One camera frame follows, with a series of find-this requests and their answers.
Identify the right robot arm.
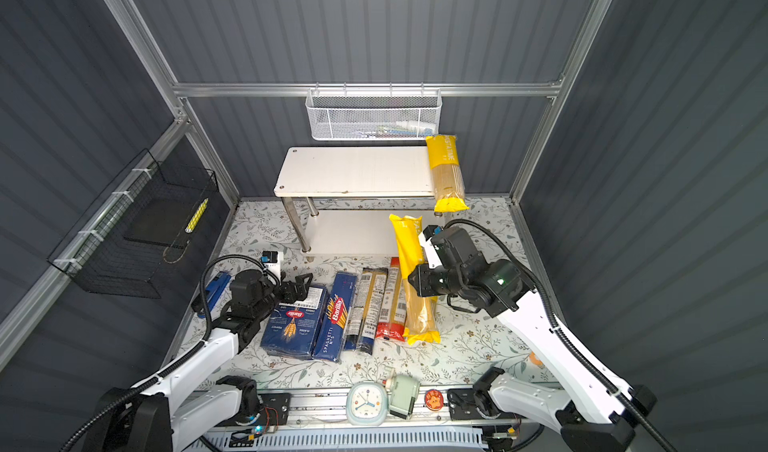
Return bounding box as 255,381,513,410
408,219,657,451

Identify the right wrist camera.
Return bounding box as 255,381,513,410
418,225,442,269

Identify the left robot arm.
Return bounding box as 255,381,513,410
63,269,313,451

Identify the orange tape roll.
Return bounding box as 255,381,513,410
528,352,544,368

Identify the red-ended spaghetti bag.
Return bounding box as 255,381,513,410
375,257,407,342

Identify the black wire basket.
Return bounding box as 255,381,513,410
48,153,219,299

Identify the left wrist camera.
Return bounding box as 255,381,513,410
261,250,283,278

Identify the blue handled tool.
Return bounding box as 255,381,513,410
191,271,231,319

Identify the narrow blue Barilla spaghetti box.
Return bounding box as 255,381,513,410
312,271,358,362

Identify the white two-tier shelf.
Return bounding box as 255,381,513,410
274,146,453,257

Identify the white tube in basket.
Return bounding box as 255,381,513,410
395,120,437,136

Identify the red round badge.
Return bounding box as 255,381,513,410
424,389,445,412

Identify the yellow green marker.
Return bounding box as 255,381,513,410
184,198,209,234

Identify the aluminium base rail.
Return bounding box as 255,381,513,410
217,383,537,432

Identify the mint alarm clock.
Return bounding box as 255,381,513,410
345,382,389,427

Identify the mint green timer device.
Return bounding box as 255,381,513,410
385,374,420,420

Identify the yellow spaghetti bag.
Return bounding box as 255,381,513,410
389,214,441,346
426,134,469,214

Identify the black corrugated right cable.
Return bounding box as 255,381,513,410
443,217,679,452

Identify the black corrugated left cable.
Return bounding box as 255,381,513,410
59,253,283,452

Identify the blue-ended clear spaghetti bag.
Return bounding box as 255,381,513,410
343,268,388,354

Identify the black corrugated cable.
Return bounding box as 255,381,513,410
59,253,283,452
443,217,679,452

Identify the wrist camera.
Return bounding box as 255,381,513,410
261,250,283,278
418,225,442,269

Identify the white wire mesh basket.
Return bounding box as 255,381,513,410
305,92,443,141

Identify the wide blue Barilla pasta box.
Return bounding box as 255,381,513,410
260,285,329,360

